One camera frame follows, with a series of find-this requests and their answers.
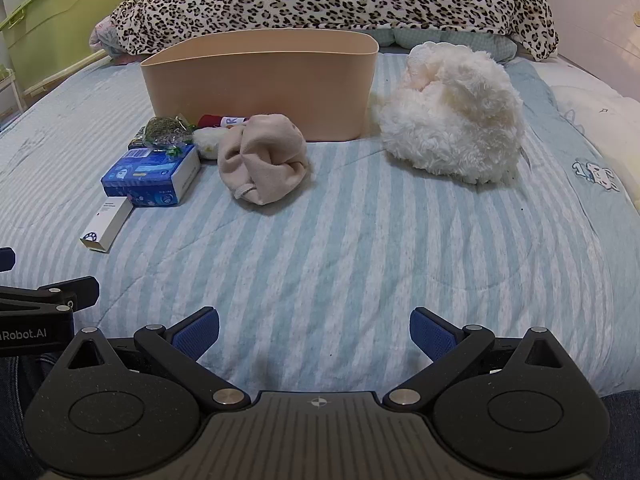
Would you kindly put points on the pink floral cloth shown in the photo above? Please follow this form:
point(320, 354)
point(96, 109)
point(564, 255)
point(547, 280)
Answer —
point(102, 35)

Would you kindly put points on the beige plastic storage bin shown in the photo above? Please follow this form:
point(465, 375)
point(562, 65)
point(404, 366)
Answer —
point(260, 85)

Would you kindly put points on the white plush toy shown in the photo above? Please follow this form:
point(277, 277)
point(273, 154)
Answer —
point(450, 120)

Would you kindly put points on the teal padded quilt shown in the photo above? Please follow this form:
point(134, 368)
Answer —
point(450, 37)

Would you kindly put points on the beige cloth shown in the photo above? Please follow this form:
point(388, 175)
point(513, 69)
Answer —
point(260, 160)

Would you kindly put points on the person's right leg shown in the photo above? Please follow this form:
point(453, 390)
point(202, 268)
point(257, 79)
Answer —
point(622, 435)

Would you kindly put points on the small white fuzzy item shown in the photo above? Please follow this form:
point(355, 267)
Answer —
point(206, 142)

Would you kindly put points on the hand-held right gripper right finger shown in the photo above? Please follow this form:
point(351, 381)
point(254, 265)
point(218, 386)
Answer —
point(433, 334)

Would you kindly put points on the white pillow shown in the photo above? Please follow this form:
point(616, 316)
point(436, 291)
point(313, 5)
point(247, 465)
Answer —
point(600, 110)

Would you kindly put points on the blue striped bed quilt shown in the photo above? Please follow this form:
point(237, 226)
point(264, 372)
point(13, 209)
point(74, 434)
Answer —
point(325, 240)

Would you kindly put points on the green dried herb packet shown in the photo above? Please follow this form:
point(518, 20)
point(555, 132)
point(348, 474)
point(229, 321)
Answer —
point(162, 130)

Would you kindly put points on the red and white tube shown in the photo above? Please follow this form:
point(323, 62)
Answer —
point(210, 120)

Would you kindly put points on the small white carton box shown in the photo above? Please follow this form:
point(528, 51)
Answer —
point(107, 222)

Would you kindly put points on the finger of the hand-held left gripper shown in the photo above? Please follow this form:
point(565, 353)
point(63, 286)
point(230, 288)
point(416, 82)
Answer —
point(75, 292)
point(6, 259)

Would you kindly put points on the person's leg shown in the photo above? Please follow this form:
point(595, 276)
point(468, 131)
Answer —
point(622, 435)
point(20, 410)

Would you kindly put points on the blue tissue box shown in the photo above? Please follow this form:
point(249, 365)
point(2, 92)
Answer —
point(145, 172)

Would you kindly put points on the person's left leg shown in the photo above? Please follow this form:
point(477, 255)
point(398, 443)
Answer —
point(20, 410)

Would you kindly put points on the pale pink headboard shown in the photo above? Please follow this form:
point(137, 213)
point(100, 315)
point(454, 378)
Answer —
point(595, 15)

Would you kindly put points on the green plastic storage box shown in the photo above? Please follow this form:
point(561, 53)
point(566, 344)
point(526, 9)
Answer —
point(65, 25)

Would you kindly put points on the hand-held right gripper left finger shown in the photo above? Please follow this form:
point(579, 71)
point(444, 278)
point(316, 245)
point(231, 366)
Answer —
point(196, 336)

